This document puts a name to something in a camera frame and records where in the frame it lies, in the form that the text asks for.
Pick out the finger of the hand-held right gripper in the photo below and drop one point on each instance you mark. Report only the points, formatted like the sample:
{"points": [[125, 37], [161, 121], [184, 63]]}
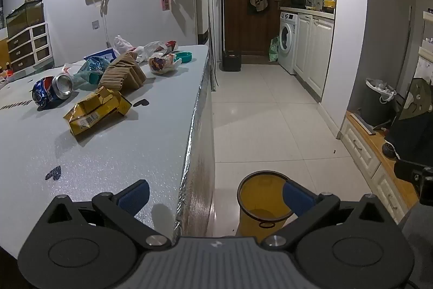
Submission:
{"points": [[409, 168]]}

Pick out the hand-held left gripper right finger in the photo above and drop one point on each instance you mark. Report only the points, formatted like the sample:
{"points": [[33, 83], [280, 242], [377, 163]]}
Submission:
{"points": [[299, 196]]}

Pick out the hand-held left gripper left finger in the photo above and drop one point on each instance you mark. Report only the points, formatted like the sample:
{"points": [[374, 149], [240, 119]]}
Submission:
{"points": [[133, 196]]}

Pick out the yellow round waste bin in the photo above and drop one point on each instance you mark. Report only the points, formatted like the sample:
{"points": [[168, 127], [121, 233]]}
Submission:
{"points": [[260, 196]]}

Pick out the yellow carton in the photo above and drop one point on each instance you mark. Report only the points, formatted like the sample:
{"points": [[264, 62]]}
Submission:
{"points": [[93, 109]]}

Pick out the brown paper bag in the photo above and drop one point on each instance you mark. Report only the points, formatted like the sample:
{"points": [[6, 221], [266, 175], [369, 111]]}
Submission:
{"points": [[121, 72]]}

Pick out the teal clear plastic wrapper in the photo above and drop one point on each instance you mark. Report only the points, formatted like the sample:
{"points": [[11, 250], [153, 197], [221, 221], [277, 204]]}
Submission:
{"points": [[86, 77]]}

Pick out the colourful wrapper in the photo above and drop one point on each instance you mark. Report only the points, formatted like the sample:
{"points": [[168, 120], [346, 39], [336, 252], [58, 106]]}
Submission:
{"points": [[162, 65]]}

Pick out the crushed blue soda can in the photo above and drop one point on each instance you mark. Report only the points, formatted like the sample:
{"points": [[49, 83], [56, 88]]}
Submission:
{"points": [[45, 91]]}

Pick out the blue snack packet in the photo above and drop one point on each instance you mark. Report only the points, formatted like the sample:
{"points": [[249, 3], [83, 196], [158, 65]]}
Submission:
{"points": [[98, 62]]}

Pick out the white plastic bag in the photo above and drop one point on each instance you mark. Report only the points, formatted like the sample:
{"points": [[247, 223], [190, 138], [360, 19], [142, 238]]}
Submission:
{"points": [[149, 48]]}

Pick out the teal round lid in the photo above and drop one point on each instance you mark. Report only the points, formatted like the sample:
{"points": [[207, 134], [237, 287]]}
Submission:
{"points": [[184, 56]]}

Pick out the red snack packet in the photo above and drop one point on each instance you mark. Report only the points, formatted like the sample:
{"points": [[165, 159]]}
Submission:
{"points": [[171, 46]]}

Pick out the small black round object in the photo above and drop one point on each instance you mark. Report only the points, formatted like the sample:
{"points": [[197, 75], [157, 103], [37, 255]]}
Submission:
{"points": [[389, 150]]}

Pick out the white low cabinet wooden top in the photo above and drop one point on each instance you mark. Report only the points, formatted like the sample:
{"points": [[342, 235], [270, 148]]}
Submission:
{"points": [[365, 153]]}

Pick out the silver foil-covered table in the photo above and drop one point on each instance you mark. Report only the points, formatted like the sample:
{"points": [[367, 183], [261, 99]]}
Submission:
{"points": [[142, 146]]}

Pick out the grey dustpan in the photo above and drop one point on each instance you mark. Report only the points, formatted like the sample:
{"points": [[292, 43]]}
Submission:
{"points": [[364, 124]]}

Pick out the grey bin with white liner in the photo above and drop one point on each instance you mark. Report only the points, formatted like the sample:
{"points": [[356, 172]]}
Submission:
{"points": [[379, 102]]}

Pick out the black heart sticker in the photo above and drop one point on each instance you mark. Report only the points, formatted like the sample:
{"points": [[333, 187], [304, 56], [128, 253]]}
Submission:
{"points": [[54, 173], [141, 102]]}

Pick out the green plastic bag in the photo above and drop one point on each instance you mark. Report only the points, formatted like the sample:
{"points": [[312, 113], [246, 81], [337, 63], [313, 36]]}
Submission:
{"points": [[274, 50]]}

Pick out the white kitchen base cabinets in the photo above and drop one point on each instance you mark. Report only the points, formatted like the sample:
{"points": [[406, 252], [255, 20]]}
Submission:
{"points": [[313, 48]]}

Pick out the black floor box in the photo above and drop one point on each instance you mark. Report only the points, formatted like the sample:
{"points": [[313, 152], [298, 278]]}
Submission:
{"points": [[231, 61]]}

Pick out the white washing machine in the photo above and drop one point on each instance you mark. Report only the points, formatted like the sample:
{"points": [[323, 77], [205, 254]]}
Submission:
{"points": [[287, 42]]}

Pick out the brown wooden door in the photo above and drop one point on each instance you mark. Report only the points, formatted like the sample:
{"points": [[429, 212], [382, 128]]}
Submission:
{"points": [[243, 25]]}

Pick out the white drawer chest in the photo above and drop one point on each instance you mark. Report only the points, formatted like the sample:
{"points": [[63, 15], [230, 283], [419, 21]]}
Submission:
{"points": [[28, 45]]}

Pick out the yellow kitchen container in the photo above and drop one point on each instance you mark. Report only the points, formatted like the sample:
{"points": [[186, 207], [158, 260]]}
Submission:
{"points": [[328, 3]]}

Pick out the black cooking pot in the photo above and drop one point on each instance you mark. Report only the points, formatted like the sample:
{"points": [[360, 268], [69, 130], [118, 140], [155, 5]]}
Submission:
{"points": [[298, 0]]}

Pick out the pink hanging tag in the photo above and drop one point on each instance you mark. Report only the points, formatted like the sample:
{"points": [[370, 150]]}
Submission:
{"points": [[165, 2]]}

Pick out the glass tank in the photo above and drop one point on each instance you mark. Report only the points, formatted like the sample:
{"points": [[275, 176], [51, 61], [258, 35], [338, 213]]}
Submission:
{"points": [[25, 16]]}

